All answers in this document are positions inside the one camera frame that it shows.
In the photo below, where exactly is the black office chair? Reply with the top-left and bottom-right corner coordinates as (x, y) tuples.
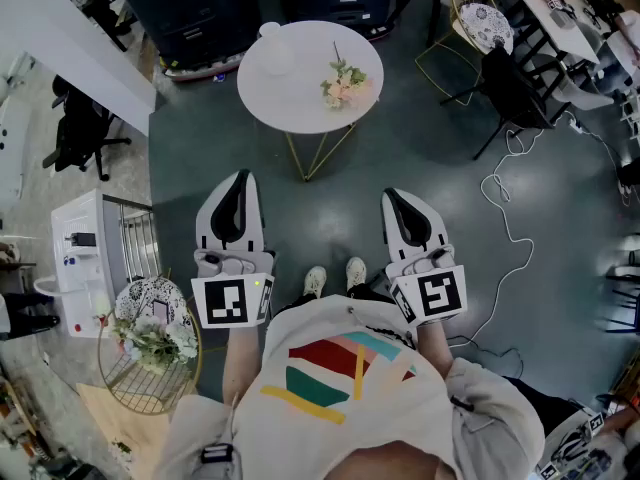
(42, 75), (133, 182)

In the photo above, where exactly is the white cable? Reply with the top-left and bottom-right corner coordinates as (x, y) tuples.
(447, 127), (547, 350)

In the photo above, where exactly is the person's left white shoe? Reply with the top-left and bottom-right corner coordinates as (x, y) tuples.
(303, 266), (328, 300)

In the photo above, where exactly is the pink flowers bunch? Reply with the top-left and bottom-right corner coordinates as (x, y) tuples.
(319, 41), (375, 111)

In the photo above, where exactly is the person's white patterned shirt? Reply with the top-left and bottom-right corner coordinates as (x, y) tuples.
(152, 295), (546, 480)

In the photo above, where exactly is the person's left forearm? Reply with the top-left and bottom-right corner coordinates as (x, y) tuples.
(221, 324), (264, 405)

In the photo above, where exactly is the grey shoulder strap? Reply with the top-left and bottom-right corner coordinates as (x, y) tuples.
(198, 392), (237, 480)
(446, 391), (495, 435)

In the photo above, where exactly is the white machine with metal rack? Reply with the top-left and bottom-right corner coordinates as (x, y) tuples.
(33, 189), (157, 340)

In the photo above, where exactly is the white desk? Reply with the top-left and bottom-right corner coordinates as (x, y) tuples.
(497, 0), (601, 65)

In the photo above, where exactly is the white round table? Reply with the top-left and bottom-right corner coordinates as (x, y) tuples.
(236, 20), (385, 183)

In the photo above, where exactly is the grey plastic chair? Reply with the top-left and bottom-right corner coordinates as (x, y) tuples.
(549, 52), (617, 115)

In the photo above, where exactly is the person's right forearm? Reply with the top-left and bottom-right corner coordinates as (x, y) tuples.
(414, 320), (454, 382)

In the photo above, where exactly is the person's white shoe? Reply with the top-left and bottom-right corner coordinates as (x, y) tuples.
(345, 256), (368, 292)
(303, 266), (328, 300)

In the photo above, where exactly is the gold wire chair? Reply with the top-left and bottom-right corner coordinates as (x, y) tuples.
(97, 276), (204, 417)
(414, 0), (516, 107)

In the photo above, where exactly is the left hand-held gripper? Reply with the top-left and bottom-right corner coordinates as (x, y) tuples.
(191, 169), (277, 330)

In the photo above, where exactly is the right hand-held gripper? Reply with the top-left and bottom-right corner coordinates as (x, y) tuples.
(381, 187), (469, 327)

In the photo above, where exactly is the black and white patterned cushion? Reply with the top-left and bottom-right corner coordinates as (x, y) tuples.
(458, 2), (516, 56)
(114, 276), (192, 330)

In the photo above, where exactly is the white flower bunch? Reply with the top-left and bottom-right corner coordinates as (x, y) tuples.
(110, 314), (200, 376)

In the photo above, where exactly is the person's right white shoe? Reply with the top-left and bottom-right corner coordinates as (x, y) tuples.
(345, 256), (368, 292)

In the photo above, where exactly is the white vase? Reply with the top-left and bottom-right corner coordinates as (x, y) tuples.
(258, 21), (297, 77)

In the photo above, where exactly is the light wooden board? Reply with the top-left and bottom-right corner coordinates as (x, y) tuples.
(74, 382), (174, 470)

